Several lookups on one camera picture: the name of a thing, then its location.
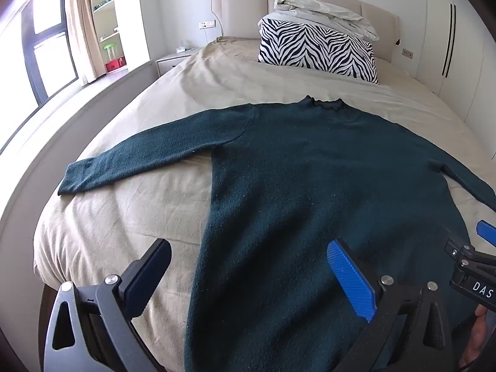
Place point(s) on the white shelf unit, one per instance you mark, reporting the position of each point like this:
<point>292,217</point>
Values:
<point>106,15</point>

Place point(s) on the small wall socket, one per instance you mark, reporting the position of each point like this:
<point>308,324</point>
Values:
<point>407,52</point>

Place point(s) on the wall switch panel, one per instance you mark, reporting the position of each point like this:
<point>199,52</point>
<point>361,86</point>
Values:
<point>206,24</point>

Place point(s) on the beige curtain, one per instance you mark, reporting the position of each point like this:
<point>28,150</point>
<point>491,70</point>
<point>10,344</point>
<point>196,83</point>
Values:
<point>83,27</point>

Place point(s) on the black framed window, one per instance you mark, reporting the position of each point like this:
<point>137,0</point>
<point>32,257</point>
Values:
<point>35,58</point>

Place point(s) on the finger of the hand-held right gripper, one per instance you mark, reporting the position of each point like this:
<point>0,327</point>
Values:
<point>487,233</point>
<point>459,248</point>

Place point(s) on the white wardrobe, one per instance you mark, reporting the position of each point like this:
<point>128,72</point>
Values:
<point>465,46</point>

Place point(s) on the zebra print pillow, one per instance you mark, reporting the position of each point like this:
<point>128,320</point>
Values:
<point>310,46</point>

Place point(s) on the crumpled white duvet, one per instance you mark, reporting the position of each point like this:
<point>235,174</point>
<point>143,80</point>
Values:
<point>325,9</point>

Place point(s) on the person's right hand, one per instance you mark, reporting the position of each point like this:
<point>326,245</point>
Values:
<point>477,333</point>

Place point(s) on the white nightstand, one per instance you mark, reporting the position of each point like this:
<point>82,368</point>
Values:
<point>172,62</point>

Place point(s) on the tissue box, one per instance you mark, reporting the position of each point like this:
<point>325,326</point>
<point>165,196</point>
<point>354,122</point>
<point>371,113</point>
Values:
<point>182,49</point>

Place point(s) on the green lidded container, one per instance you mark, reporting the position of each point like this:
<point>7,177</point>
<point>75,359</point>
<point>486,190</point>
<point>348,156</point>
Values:
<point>110,51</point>

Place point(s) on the dark green knit sweater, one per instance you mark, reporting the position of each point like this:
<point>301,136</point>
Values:
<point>310,170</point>

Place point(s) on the white window bench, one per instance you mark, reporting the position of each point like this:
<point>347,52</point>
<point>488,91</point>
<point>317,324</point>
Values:
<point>58,143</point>

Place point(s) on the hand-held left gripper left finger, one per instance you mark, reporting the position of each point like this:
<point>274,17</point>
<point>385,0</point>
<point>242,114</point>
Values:
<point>149,275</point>

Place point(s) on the beige padded headboard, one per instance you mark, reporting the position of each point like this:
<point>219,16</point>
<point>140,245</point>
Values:
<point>240,11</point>

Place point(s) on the beige bed sheet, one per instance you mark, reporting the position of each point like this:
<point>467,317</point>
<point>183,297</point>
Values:
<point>128,217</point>

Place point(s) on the red box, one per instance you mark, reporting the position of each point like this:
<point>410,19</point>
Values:
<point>116,64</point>

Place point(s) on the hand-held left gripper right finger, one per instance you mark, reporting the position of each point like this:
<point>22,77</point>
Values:
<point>350,279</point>

